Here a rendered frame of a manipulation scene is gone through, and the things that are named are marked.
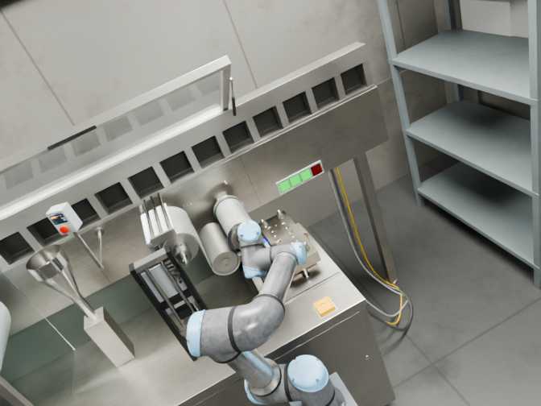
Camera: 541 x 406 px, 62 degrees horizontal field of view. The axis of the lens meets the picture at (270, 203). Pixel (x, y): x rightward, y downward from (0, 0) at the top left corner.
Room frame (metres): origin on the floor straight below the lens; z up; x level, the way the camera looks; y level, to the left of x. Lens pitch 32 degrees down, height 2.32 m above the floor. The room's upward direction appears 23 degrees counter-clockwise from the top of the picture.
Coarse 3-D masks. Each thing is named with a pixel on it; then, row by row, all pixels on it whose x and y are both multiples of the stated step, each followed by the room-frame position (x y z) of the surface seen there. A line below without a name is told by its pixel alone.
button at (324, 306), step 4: (320, 300) 1.35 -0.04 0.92; (324, 300) 1.34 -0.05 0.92; (328, 300) 1.34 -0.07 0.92; (316, 304) 1.34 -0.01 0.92; (320, 304) 1.33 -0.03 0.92; (324, 304) 1.32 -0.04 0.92; (328, 304) 1.31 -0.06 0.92; (332, 304) 1.31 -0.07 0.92; (316, 308) 1.32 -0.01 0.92; (320, 308) 1.32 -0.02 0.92; (324, 308) 1.31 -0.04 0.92; (328, 308) 1.30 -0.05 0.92; (332, 308) 1.30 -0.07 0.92; (320, 312) 1.30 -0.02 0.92; (324, 312) 1.29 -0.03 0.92; (328, 312) 1.29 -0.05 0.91; (320, 316) 1.29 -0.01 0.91
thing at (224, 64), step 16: (208, 64) 1.48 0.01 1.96; (224, 64) 1.48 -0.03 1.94; (176, 80) 1.47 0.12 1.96; (192, 80) 1.46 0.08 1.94; (224, 80) 1.59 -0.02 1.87; (144, 96) 1.45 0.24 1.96; (160, 96) 1.44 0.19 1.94; (224, 96) 1.74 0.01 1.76; (112, 112) 1.43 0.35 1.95; (128, 112) 1.43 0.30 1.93; (80, 128) 1.41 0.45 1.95; (96, 128) 1.41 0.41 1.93; (48, 144) 1.39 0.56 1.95; (0, 160) 1.38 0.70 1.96; (16, 160) 1.38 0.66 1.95; (80, 176) 1.81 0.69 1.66; (48, 192) 1.79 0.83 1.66; (16, 208) 1.77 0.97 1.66
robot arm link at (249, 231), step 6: (246, 222) 1.26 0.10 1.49; (252, 222) 1.25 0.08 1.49; (240, 228) 1.25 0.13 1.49; (246, 228) 1.24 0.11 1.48; (252, 228) 1.24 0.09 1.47; (258, 228) 1.24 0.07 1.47; (240, 234) 1.24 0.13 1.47; (246, 234) 1.23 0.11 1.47; (252, 234) 1.23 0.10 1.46; (258, 234) 1.23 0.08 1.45; (240, 240) 1.26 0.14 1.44; (246, 240) 1.22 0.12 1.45; (252, 240) 1.22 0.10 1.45; (258, 240) 1.24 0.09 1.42; (240, 246) 1.25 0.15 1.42
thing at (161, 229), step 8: (144, 200) 1.80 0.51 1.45; (152, 200) 1.77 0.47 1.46; (160, 200) 1.74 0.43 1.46; (144, 208) 1.73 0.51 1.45; (160, 208) 1.70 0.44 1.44; (152, 216) 1.67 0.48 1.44; (160, 216) 1.64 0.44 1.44; (168, 216) 1.61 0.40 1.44; (152, 224) 1.60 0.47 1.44; (160, 224) 1.55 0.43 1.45; (168, 224) 1.52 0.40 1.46; (152, 232) 1.51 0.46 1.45; (160, 232) 1.48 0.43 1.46; (168, 232) 1.47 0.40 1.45; (152, 240) 1.46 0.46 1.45; (160, 240) 1.46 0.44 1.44
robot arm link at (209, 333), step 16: (192, 320) 0.88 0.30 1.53; (208, 320) 0.85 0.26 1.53; (224, 320) 0.83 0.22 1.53; (192, 336) 0.84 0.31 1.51; (208, 336) 0.82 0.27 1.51; (224, 336) 0.80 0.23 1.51; (192, 352) 0.83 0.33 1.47; (208, 352) 0.82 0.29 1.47; (224, 352) 0.80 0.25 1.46; (240, 352) 0.83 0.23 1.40; (256, 352) 0.91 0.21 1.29; (240, 368) 0.86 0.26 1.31; (256, 368) 0.88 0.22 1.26; (272, 368) 0.94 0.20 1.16; (256, 384) 0.89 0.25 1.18; (272, 384) 0.90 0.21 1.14; (256, 400) 0.92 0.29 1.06; (272, 400) 0.90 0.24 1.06
